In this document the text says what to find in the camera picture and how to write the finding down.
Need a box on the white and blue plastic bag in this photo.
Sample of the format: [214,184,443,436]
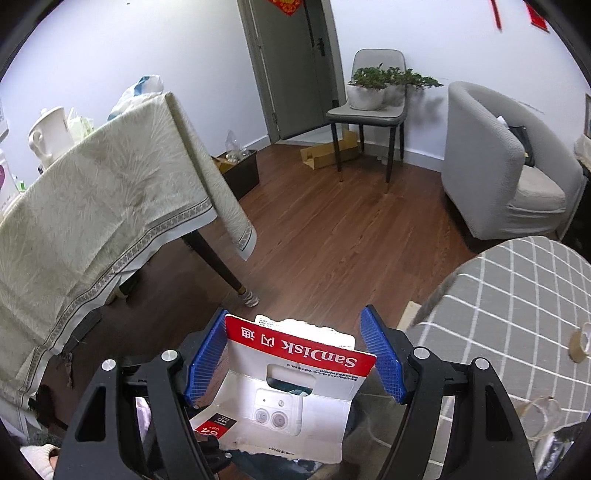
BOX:
[108,74,165,121]

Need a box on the grey door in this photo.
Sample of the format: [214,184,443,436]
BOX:
[237,0,345,145]

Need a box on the red and white card packaging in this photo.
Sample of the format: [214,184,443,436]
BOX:
[189,314,378,465]

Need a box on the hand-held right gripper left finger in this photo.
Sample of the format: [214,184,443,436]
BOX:
[53,307,228,480]

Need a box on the black bag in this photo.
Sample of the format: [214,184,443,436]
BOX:
[507,125,537,168]

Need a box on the clear tape roll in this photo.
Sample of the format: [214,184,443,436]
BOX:
[516,396,565,442]
[567,321,591,361]

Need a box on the red diamond door decoration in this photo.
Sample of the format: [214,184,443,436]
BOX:
[265,0,301,17]

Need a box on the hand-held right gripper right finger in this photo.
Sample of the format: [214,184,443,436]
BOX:
[360,305,539,480]

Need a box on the white kettle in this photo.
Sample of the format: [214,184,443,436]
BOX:
[28,106,75,169]

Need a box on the flat cardboard box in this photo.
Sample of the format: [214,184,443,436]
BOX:
[300,131,360,171]

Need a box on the table with beige cloth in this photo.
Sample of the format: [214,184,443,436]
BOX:
[0,91,258,407]

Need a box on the grey armchair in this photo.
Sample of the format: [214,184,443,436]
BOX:
[440,81,585,241]

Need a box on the black floor bin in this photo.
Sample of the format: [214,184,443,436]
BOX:
[212,131,260,200]

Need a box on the potted green plant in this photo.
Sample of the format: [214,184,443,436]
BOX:
[346,65,444,111]

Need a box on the grey dining chair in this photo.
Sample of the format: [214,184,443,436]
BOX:
[326,49,407,184]

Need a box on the teal trash bin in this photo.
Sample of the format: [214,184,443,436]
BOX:
[203,376,402,480]

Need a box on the dark table leg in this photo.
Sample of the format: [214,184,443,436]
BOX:
[182,229,260,308]

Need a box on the red hanging scroll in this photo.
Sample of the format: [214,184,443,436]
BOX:
[528,0,553,31]

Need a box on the round table with checked cloth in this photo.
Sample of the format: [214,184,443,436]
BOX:
[405,236,591,480]

